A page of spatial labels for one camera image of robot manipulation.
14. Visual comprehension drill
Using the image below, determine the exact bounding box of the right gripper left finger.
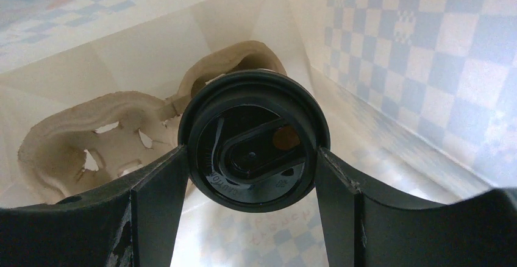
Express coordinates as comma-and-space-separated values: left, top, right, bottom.
1, 146, 188, 266

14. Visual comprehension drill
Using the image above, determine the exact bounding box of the brown pulp cup carrier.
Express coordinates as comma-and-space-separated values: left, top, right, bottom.
18, 40, 286, 204

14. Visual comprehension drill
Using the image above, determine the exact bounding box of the paper bag with blue handles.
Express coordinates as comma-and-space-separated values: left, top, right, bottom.
1, 0, 516, 266

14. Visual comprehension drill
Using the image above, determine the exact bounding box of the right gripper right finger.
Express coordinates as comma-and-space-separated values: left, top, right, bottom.
315, 148, 516, 266

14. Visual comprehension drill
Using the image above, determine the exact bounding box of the black cup lid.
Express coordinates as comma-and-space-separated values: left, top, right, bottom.
177, 69, 330, 213

